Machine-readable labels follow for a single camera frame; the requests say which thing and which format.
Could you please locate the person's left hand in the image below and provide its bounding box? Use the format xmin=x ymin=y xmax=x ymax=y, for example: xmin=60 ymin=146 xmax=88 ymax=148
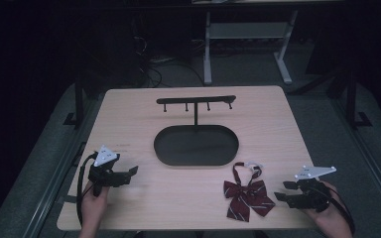
xmin=80 ymin=180 xmax=110 ymax=228

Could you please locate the black metal stand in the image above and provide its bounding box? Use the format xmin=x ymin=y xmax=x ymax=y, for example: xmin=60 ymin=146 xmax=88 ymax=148
xmin=344 ymin=64 xmax=374 ymax=130
xmin=63 ymin=74 xmax=86 ymax=130

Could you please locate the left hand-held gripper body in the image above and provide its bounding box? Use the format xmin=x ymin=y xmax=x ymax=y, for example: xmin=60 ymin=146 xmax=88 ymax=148
xmin=87 ymin=144 xmax=124 ymax=198

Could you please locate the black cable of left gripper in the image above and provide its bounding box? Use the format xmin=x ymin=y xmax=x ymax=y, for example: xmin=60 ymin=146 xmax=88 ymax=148
xmin=75 ymin=152 xmax=99 ymax=226

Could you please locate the dark red striped bow tie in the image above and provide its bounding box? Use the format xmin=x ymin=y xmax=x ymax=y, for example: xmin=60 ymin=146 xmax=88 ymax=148
xmin=223 ymin=161 xmax=277 ymax=223

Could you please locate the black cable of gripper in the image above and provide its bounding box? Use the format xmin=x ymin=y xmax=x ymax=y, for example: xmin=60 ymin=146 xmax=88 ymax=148
xmin=323 ymin=187 xmax=357 ymax=236
xmin=75 ymin=152 xmax=99 ymax=226

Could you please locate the tangle of black floor cables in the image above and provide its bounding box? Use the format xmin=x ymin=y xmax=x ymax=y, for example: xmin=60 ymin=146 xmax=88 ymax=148
xmin=133 ymin=31 xmax=206 ymax=89

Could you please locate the person's right hand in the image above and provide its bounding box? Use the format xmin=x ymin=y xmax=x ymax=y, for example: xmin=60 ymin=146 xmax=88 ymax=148
xmin=305 ymin=180 xmax=349 ymax=230

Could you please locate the black hook stand with tray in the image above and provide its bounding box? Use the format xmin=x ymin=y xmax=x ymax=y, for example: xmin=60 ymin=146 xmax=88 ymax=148
xmin=153 ymin=94 xmax=240 ymax=168

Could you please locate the white metal desk frame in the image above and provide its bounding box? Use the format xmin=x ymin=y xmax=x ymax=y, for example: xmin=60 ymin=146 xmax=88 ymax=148
xmin=202 ymin=9 xmax=300 ymax=85

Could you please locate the grey strap on table edge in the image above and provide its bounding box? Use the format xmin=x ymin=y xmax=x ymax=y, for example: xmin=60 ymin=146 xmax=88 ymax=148
xmin=57 ymin=194 xmax=79 ymax=204

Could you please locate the aluminium rail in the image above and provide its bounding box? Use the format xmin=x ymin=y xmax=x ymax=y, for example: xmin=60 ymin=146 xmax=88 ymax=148
xmin=22 ymin=96 xmax=104 ymax=238
xmin=329 ymin=96 xmax=381 ymax=217

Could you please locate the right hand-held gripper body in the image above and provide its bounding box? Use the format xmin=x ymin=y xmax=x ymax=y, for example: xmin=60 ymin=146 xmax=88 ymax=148
xmin=287 ymin=165 xmax=337 ymax=213

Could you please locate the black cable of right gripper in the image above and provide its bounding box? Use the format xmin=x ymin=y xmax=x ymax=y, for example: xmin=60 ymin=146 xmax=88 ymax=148
xmin=323 ymin=187 xmax=357 ymax=236

